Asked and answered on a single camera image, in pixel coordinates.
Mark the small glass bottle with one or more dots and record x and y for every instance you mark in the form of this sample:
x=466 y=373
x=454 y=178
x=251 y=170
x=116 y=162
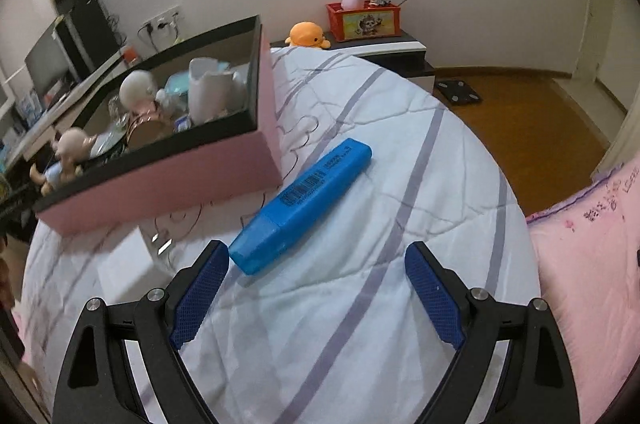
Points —
x=117 y=109

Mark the black and white low cabinet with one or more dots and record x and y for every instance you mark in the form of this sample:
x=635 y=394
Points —
x=395 y=49

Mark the black computer tower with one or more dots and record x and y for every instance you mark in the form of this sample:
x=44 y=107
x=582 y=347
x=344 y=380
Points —
x=90 y=34

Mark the pink storage box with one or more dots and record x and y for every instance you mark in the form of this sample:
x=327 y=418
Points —
x=165 y=189

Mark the baby doll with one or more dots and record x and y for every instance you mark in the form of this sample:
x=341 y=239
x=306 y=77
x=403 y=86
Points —
x=70 y=144

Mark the blue and white box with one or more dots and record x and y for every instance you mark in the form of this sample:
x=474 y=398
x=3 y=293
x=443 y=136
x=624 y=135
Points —
x=30 y=104

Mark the rose gold jar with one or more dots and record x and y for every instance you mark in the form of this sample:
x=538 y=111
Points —
x=147 y=132

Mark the white wall outlet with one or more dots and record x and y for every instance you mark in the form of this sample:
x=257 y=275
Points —
x=160 y=19

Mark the pink blanket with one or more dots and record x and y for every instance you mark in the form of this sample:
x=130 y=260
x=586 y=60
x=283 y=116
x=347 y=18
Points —
x=590 y=279

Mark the white desk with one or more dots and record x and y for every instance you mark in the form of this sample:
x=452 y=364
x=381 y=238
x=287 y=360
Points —
x=85 y=90

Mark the red toy crate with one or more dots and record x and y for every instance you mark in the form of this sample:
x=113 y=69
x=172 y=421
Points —
x=365 y=24

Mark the white ceramic holder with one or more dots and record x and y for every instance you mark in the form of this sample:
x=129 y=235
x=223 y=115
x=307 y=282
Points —
x=210 y=92

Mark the teal round compact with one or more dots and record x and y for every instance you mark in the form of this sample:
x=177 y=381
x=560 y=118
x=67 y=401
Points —
x=176 y=84

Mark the red-capped bottle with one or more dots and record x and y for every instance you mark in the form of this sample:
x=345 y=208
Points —
x=130 y=54

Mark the white round figurine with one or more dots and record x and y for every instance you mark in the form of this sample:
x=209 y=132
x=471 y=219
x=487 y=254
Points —
x=136 y=87

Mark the round table, striped cloth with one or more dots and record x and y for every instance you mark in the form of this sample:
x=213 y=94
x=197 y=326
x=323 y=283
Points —
x=350 y=329

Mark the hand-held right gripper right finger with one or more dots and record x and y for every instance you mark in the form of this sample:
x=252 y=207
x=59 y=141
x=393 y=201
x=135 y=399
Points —
x=432 y=296

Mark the white wardrobe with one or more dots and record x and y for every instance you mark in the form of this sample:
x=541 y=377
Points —
x=625 y=139

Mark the black bathroom scale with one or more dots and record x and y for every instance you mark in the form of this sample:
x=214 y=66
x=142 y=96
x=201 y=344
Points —
x=457 y=92

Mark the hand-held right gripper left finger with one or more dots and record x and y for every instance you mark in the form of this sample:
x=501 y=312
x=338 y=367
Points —
x=200 y=294

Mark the black computer monitor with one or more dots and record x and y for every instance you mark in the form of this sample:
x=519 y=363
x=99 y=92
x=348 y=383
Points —
x=47 y=59

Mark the blue highlighter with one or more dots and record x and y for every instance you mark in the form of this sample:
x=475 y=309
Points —
x=300 y=204

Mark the white door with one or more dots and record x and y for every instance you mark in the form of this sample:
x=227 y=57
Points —
x=600 y=44

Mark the orange octopus plush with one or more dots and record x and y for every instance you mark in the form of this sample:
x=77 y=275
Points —
x=306 y=34

